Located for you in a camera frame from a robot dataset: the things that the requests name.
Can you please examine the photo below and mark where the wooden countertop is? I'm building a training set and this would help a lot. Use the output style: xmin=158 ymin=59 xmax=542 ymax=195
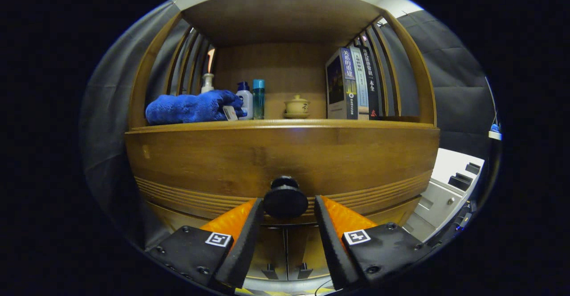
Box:
xmin=127 ymin=117 xmax=439 ymax=132

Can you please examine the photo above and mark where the wooden cabinet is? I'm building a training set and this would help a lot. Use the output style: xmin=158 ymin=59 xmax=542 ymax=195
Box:
xmin=125 ymin=0 xmax=441 ymax=283

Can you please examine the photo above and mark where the teal spray bottle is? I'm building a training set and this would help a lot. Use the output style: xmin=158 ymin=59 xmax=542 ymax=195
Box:
xmin=252 ymin=79 xmax=265 ymax=120

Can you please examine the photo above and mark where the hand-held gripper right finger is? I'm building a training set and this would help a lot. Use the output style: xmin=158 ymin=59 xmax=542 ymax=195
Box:
xmin=314 ymin=195 xmax=439 ymax=290

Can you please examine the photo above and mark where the book with blue spine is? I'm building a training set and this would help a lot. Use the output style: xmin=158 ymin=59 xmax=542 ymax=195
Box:
xmin=326 ymin=48 xmax=359 ymax=120

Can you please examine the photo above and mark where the wooden drawer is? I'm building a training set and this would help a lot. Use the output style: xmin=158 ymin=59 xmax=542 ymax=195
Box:
xmin=126 ymin=125 xmax=440 ymax=225

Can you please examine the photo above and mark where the black round drawer knob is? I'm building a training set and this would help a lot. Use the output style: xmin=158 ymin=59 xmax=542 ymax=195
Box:
xmin=263 ymin=176 xmax=309 ymax=219

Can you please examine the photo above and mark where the beige lidded teacup with saucer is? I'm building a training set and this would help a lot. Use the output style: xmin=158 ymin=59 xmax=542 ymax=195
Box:
xmin=283 ymin=94 xmax=311 ymax=119

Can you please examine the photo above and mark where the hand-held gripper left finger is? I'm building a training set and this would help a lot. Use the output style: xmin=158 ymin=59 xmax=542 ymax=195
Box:
xmin=147 ymin=197 xmax=265 ymax=290

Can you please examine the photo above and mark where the white bottle with blue cap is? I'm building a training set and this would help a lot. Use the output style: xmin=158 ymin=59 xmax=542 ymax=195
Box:
xmin=236 ymin=81 xmax=254 ymax=120

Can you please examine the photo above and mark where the blue folded towel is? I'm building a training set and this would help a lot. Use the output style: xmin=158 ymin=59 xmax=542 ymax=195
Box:
xmin=145 ymin=89 xmax=248 ymax=126

